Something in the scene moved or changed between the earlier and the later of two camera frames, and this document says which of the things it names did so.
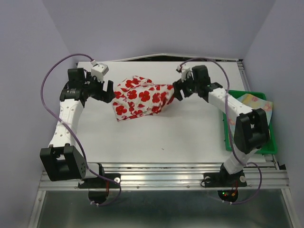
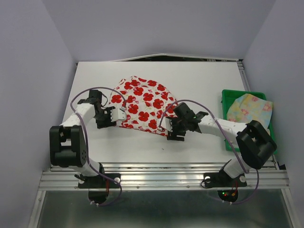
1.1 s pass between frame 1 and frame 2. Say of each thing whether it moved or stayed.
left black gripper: moved
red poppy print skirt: moved
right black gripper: moved
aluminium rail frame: stayed
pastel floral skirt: stayed
